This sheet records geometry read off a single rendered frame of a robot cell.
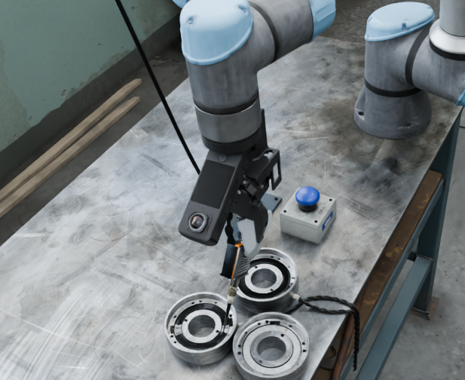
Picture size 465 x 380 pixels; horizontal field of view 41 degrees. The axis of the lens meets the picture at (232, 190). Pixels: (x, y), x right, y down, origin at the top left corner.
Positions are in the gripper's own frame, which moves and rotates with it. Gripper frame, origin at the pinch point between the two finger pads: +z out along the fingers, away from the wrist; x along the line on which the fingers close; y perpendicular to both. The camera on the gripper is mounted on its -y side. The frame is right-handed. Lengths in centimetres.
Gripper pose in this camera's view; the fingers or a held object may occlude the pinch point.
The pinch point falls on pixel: (239, 252)
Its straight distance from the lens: 86.3
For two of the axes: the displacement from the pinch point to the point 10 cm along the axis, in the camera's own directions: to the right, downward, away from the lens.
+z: 1.1, 7.4, 6.7
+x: -8.5, -2.7, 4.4
